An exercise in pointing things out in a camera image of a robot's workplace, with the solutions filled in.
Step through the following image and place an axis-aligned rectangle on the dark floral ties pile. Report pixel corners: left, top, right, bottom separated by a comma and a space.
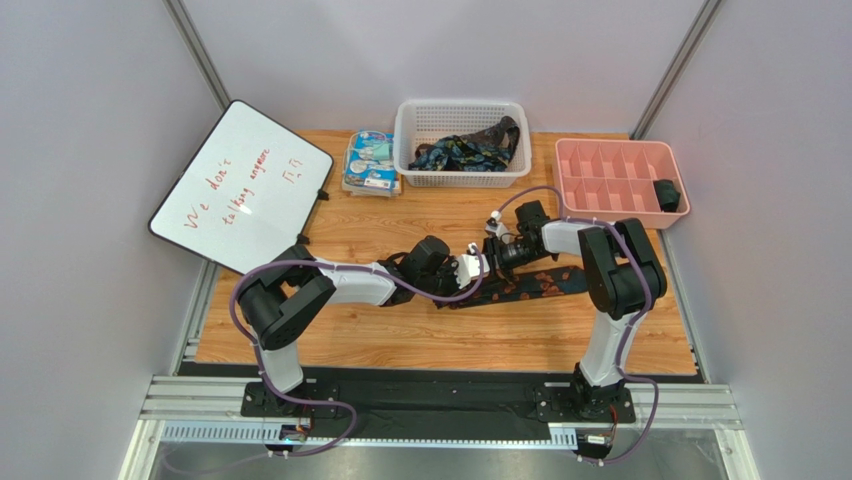
408, 116, 521, 173

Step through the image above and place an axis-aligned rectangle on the pink divided organizer tray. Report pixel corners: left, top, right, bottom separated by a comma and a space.
553, 138, 691, 230

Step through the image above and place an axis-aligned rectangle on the rolled black tie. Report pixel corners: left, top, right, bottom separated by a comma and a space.
652, 179, 682, 213

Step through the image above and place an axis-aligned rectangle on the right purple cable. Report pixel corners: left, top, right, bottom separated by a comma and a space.
495, 185, 660, 466

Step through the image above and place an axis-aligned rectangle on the purple cable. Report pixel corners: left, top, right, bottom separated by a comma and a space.
229, 243, 486, 459
495, 185, 660, 466

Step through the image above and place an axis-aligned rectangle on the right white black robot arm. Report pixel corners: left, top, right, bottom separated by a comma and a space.
485, 201, 667, 418

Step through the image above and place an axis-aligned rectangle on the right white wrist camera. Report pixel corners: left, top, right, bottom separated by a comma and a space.
485, 210, 511, 241

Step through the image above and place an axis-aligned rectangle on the right aluminium frame post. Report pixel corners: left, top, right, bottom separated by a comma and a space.
629, 0, 726, 140

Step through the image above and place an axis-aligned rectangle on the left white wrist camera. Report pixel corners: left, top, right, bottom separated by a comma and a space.
455, 243, 490, 289

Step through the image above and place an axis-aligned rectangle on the aluminium frame post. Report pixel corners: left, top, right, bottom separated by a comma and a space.
629, 0, 726, 140
163, 0, 232, 111

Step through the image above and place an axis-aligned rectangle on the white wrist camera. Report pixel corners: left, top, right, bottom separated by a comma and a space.
455, 243, 490, 289
485, 210, 511, 241

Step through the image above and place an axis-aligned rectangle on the white plastic basket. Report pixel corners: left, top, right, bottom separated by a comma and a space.
393, 100, 532, 188

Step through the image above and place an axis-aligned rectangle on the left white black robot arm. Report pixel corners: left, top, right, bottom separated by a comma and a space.
228, 236, 488, 399

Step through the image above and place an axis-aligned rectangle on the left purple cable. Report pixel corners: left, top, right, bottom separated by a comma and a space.
229, 243, 486, 459

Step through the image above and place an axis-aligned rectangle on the black orange floral tie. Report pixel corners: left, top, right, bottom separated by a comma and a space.
435, 266, 588, 309

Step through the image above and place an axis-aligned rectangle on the white whiteboard black frame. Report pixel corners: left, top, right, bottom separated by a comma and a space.
148, 100, 334, 273

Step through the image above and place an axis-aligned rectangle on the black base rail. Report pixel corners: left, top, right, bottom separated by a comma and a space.
195, 365, 642, 441

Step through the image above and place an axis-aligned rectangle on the left aluminium frame post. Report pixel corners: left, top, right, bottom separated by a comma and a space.
163, 0, 232, 111

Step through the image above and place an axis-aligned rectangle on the blue white packet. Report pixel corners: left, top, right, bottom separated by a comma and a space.
341, 130, 402, 198

